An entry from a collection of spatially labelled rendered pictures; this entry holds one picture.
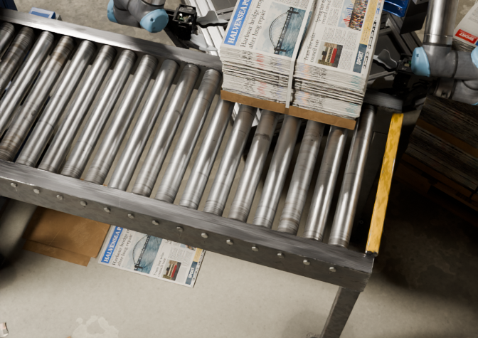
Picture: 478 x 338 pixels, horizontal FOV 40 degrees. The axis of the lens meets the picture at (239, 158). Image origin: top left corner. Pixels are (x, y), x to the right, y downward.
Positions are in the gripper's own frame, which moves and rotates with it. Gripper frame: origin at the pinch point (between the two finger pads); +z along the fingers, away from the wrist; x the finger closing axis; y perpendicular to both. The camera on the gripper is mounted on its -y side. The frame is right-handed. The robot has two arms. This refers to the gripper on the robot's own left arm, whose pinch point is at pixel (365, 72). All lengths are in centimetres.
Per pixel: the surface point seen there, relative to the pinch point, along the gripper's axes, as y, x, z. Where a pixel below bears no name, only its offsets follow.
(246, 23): 24.8, 14.4, 32.4
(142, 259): -78, 44, 62
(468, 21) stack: 4.6, -24.1, -26.2
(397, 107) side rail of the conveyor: 1.7, 11.7, -10.8
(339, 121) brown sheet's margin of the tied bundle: 4.9, 23.1, 3.6
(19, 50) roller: 1, 22, 99
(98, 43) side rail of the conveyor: 1, 13, 78
